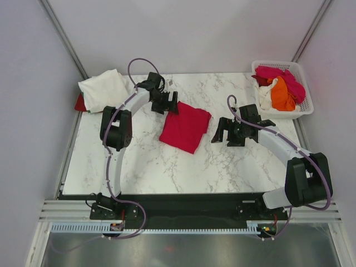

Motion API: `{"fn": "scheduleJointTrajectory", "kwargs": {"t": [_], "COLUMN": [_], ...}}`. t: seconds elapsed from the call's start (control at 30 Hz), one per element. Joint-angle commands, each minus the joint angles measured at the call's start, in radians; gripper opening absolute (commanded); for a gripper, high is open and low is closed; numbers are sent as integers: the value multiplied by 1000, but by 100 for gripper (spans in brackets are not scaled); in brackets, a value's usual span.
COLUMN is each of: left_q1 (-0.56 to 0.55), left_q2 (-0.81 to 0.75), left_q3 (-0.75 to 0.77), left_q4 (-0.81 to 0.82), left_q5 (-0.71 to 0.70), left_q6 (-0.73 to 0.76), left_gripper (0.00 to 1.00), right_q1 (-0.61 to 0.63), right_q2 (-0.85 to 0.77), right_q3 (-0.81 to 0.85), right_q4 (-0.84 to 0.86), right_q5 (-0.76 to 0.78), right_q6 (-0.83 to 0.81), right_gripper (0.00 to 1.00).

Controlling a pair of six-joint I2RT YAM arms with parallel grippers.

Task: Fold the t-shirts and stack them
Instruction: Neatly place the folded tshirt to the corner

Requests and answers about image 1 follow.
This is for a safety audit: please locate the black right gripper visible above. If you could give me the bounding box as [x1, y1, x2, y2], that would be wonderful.
[211, 117, 248, 147]

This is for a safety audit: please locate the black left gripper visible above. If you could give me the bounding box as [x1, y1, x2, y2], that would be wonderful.
[150, 91, 178, 116]

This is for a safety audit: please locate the crimson red t shirt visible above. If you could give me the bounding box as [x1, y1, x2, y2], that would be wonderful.
[159, 101, 211, 154]

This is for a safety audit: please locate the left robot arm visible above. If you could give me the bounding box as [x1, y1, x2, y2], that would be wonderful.
[96, 72, 179, 219]

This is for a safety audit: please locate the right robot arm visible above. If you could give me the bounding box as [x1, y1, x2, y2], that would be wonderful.
[211, 104, 333, 219]

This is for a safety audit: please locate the cream white shirt in basket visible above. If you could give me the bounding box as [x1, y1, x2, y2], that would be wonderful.
[258, 78, 278, 111]

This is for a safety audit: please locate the dark maroon shirt in basket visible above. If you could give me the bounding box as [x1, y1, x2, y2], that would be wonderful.
[252, 75, 273, 87]

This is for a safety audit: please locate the orange shirt in basket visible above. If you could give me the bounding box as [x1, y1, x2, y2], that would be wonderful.
[271, 76, 296, 112]

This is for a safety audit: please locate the folded white t shirt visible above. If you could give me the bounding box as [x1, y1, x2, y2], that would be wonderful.
[78, 69, 129, 113]

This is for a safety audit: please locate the pink shirt in basket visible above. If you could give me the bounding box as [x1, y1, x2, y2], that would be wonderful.
[255, 65, 306, 104]

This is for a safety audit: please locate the white plastic laundry basket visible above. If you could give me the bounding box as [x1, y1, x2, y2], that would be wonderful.
[251, 60, 314, 119]

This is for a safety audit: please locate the folded dark red t shirt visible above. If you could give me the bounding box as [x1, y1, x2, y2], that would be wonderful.
[74, 93, 87, 112]

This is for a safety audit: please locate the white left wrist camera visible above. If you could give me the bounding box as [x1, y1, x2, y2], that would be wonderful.
[165, 80, 173, 87]

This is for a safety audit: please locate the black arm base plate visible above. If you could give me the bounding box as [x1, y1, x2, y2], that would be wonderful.
[90, 192, 288, 229]

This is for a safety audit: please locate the right aluminium frame post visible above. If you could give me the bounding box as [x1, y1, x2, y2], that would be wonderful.
[291, 0, 334, 62]

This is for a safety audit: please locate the aluminium frame post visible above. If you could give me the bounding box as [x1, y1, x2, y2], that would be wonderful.
[38, 0, 88, 80]
[291, 0, 334, 62]

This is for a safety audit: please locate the left aluminium frame post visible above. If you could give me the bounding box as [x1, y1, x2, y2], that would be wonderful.
[38, 0, 88, 80]

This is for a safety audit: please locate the white slotted cable duct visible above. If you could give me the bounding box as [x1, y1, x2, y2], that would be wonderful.
[51, 220, 284, 235]

